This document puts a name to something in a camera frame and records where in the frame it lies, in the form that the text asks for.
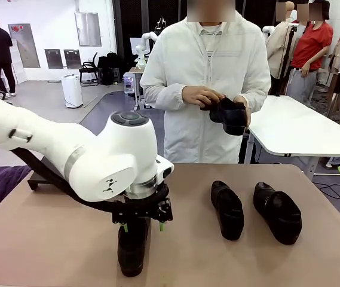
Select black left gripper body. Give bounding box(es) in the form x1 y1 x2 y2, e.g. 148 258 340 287
111 184 174 225

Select black leather dress shoe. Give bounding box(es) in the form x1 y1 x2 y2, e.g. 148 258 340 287
201 97 250 136
210 180 245 241
252 181 303 246
117 216 152 277

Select person's right forearm white sleeve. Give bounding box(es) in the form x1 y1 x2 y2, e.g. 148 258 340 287
141 83 185 113

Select person's left forearm white sleeve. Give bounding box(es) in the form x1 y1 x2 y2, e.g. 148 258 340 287
246 80 272 114

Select black metal shoe stand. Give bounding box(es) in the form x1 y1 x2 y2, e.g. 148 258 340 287
27 155 69 191

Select person's left hand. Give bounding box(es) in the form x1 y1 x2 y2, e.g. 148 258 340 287
234 94 252 129

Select person's right hand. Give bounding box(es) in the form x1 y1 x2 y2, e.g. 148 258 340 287
182 85 227 108

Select white table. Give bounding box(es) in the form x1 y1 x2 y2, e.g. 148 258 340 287
244 95 340 186

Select person in white jacket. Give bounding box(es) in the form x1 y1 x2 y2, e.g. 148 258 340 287
139 0 272 164

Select cart with lit computer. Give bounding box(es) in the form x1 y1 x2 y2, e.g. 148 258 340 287
123 67 146 111

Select person in red shirt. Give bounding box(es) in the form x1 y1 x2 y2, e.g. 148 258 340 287
286 0 335 105

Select black tripod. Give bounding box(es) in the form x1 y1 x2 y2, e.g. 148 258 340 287
277 23 298 97

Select white air purifier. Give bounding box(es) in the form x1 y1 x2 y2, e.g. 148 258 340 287
61 74 84 108

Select pile of black bags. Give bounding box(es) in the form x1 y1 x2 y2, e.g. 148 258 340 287
97 52 121 86

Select black visitor chair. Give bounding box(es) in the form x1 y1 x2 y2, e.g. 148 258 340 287
79 52 103 87

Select white monitor screen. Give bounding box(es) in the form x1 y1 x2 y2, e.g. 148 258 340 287
130 38 146 56

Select white drawer units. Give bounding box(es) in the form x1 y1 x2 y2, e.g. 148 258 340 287
0 41 27 89

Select grey cabinet door red sign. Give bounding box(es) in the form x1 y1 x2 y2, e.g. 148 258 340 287
8 23 41 69

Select black floor cables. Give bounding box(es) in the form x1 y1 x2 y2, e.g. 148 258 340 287
313 179 340 200

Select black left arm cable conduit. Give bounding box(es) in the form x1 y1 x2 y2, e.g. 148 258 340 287
10 148 170 216

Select small metal wall plate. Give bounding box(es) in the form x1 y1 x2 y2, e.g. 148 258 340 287
63 49 82 70
44 49 65 69

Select tall metal wall panel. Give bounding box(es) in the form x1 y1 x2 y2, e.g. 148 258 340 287
74 12 102 47

